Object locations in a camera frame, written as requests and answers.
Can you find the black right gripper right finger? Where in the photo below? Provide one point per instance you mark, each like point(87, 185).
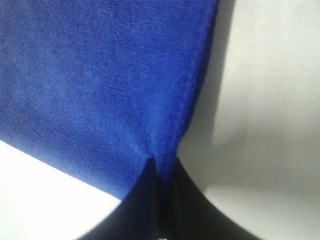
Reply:
point(186, 214)

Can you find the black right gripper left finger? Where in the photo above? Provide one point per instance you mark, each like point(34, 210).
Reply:
point(137, 216)

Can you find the blue towel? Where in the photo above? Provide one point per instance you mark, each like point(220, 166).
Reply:
point(95, 88)

